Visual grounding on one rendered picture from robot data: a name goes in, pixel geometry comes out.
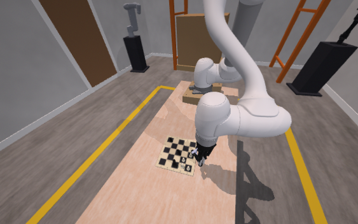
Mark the chessboard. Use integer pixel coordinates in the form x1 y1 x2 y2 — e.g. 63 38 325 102
155 135 196 176

